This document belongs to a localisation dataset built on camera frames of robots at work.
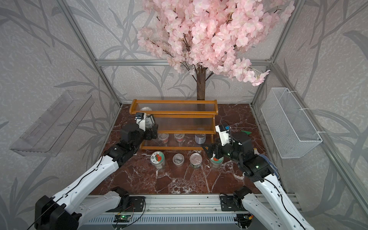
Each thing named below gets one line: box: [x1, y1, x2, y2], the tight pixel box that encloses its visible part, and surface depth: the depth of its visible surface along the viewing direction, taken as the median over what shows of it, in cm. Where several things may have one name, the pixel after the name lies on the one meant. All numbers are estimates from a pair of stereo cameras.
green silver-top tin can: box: [189, 152, 203, 169], surface depth 86 cm
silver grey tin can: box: [194, 133, 207, 145], surface depth 93 cm
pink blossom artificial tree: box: [137, 0, 296, 101], surface depth 49 cm
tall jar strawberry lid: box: [149, 150, 166, 170], surface depth 84 cm
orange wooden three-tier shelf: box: [129, 99, 219, 150], surface depth 98 cm
